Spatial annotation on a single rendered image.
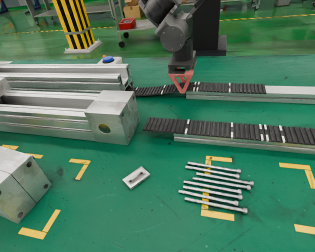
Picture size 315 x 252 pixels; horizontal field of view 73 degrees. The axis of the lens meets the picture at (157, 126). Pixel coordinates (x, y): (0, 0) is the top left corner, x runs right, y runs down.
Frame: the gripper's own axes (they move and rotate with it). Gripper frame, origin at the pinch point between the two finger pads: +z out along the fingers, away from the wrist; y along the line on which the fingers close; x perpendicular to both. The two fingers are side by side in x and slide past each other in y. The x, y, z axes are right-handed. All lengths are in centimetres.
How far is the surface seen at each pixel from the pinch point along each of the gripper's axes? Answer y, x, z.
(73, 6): -253, -205, 13
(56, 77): 4.8, -40.9, -4.8
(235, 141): 20.9, 14.7, 1.6
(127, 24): -269, -132, 46
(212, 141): 20.9, 9.8, 2.4
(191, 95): 1.2, 2.6, 2.3
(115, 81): 4.8, -20.0, -3.9
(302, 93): 1.9, 31.6, 0.3
